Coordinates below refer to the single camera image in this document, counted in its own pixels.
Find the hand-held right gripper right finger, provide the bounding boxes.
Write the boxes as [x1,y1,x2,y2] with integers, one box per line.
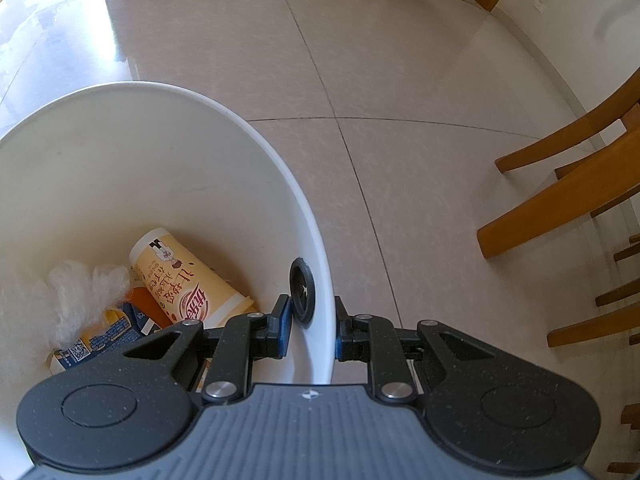
[332,296,501,406]

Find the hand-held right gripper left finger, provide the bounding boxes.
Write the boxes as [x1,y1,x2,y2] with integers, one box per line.
[119,294,293,406]

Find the yellow drink cup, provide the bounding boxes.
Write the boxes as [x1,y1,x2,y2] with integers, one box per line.
[129,228,258,328]

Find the small blue yellow carton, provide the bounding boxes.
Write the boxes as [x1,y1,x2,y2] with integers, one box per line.
[122,305,168,337]

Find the blue white milk carton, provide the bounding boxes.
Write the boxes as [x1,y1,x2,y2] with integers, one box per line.
[49,307,143,377]

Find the clear plastic bag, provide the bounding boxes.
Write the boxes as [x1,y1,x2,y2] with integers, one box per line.
[0,259,132,348]

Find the white plastic trash bin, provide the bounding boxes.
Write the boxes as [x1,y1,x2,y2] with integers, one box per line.
[0,81,335,480]

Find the wooden chair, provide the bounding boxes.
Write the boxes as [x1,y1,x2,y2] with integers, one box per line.
[477,125,640,348]
[495,67,640,176]

